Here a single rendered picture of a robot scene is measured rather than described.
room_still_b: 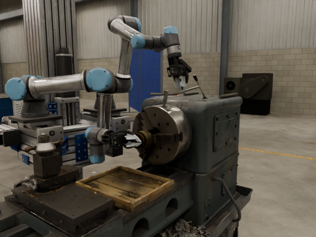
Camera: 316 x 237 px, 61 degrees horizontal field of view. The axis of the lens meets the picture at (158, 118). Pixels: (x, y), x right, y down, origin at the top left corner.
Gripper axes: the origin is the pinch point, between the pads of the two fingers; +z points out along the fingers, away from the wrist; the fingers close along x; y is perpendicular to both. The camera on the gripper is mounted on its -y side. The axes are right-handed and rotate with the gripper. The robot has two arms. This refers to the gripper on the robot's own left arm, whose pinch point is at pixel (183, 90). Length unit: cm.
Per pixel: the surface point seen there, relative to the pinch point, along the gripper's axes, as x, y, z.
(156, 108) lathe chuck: -6.5, 18.4, 7.0
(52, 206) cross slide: -7, 82, 34
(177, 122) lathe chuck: 3.2, 16.7, 16.0
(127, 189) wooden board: -12, 44, 41
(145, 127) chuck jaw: -11.6, 24.1, 15.7
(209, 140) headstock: 8.6, -2.1, 29.3
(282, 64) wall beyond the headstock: -144, -979, -94
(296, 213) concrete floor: 6, -162, 135
